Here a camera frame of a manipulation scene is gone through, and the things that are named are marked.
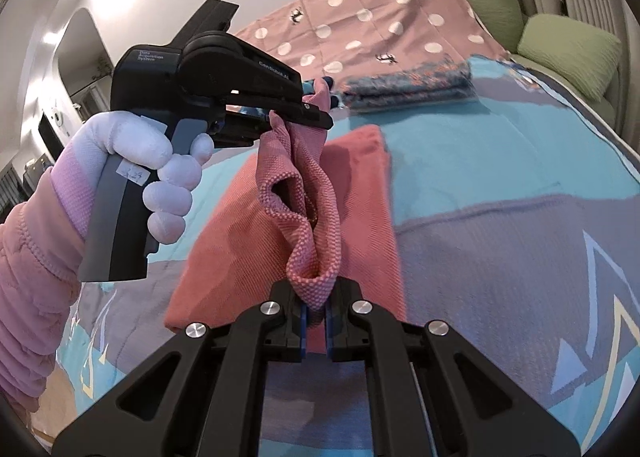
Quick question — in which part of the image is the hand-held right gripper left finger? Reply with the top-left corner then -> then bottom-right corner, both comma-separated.
52,279 -> 308,457

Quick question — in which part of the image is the blue grey patterned bed cover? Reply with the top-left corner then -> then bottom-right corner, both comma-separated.
50,54 -> 640,457

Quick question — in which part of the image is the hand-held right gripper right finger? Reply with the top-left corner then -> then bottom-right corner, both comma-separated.
325,279 -> 583,457

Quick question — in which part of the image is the mauve polka dot sheet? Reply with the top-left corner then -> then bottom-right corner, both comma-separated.
232,0 -> 511,88

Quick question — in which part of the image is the person's left hand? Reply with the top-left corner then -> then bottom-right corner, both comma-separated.
54,110 -> 216,244

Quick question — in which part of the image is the salmon pink knit shirt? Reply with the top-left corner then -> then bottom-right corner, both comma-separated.
165,78 -> 408,358

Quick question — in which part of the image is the green cushion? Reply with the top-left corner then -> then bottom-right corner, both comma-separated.
515,13 -> 623,103
452,0 -> 525,55

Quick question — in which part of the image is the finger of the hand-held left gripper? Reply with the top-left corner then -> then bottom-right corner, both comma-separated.
220,90 -> 334,147

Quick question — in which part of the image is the fuzzy multicolour folded blanket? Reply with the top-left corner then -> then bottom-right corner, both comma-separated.
332,57 -> 476,113

